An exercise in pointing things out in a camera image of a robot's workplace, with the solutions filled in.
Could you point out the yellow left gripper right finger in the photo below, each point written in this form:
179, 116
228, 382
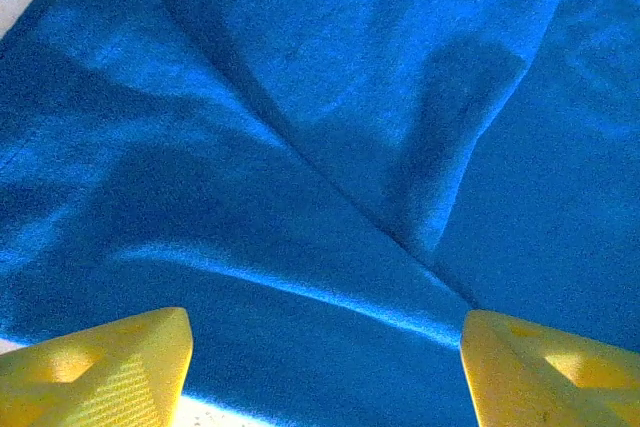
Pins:
540, 382

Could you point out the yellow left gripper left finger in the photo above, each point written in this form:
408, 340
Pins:
90, 377

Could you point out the royal blue t-shirt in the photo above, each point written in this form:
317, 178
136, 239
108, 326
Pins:
320, 147

